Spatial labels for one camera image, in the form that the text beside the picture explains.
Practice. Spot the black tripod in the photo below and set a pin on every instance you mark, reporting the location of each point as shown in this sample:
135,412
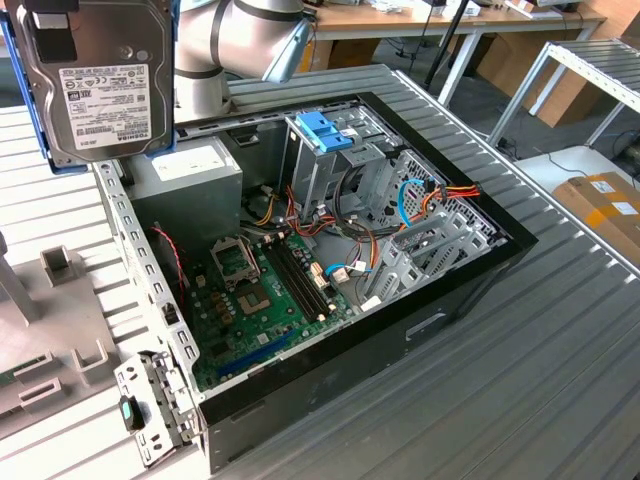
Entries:
446,42

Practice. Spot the grey metal disk bay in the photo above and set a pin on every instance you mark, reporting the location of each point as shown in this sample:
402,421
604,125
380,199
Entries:
382,272

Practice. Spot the blue plastic drive bracket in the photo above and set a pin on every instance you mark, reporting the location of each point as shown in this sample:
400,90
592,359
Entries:
320,131

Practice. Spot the green motherboard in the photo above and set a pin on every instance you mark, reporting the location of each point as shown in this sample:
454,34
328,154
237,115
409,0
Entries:
285,330

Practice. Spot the hard disk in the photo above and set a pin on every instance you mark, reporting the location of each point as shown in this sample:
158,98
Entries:
100,80

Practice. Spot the green RAM stick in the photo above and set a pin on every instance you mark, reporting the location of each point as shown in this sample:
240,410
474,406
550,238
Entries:
10,376

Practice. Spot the black RAM slot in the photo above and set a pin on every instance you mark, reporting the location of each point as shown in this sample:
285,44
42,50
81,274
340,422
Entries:
291,280
306,280

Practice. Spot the metal slat shelf frame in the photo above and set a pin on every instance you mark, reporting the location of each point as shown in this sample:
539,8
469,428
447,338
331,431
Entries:
597,52

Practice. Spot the grey slot retention bracket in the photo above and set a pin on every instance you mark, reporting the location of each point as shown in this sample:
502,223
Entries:
175,387

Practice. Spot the grey power supply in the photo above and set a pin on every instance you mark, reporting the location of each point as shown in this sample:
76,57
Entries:
190,205

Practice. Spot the grey metal drive cage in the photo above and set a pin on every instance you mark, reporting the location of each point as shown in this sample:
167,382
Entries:
312,185

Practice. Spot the black teal latch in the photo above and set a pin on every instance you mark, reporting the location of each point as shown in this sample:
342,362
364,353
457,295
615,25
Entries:
131,415

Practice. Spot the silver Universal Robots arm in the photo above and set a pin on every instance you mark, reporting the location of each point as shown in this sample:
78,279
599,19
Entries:
240,35

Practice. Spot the grey parts rack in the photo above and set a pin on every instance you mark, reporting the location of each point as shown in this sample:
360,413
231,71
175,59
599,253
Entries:
60,320

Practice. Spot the blue expansion slot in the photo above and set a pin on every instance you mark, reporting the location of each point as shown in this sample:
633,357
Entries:
255,356

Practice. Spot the white side table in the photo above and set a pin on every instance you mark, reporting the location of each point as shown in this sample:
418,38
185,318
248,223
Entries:
540,172

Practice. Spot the black PC case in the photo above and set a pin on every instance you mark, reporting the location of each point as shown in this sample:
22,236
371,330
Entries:
350,370

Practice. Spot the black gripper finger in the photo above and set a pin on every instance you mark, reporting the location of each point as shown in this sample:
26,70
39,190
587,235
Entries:
55,42

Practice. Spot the large brown cardboard box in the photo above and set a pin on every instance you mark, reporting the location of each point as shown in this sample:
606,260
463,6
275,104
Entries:
570,100

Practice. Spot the labelled cardboard box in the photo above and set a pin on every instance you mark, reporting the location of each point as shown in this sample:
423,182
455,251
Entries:
580,200

